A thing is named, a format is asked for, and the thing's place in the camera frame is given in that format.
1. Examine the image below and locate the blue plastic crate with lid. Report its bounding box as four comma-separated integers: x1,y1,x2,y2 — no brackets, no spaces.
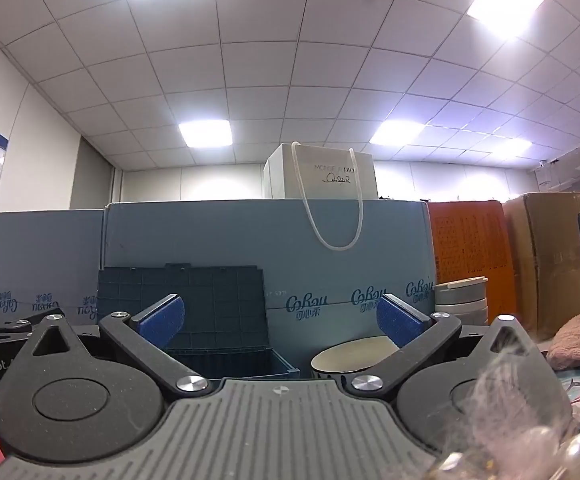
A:
97,262,301,381

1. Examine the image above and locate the grey lidded cup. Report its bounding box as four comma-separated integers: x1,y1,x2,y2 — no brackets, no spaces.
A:
434,276,490,327

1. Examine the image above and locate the blue cardboard box white label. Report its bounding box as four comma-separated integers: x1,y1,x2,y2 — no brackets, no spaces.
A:
0,210,107,333

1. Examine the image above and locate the fluffy grey pearl wrist cuff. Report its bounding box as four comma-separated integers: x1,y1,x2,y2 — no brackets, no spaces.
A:
435,332,580,480

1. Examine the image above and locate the orange box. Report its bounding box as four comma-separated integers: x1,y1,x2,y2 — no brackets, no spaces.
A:
428,200,516,311

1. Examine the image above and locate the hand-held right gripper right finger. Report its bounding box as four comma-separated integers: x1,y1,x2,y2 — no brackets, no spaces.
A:
345,294,545,405

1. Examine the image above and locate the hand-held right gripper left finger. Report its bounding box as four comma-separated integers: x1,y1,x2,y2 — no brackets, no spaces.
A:
17,294,217,405

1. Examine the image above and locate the brown cardboard box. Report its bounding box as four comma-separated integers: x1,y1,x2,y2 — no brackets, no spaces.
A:
502,191,580,343

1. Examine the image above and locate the plain blue cardboard box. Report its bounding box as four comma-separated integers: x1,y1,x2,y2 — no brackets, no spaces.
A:
102,199,438,381

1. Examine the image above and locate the white paper bag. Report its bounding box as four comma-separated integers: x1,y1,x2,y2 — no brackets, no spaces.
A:
262,142,379,251

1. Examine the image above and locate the striped ceramic bowl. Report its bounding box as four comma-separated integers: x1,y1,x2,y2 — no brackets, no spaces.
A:
311,336,401,382

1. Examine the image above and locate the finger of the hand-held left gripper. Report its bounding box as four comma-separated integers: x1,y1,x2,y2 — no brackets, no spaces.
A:
0,311,52,347

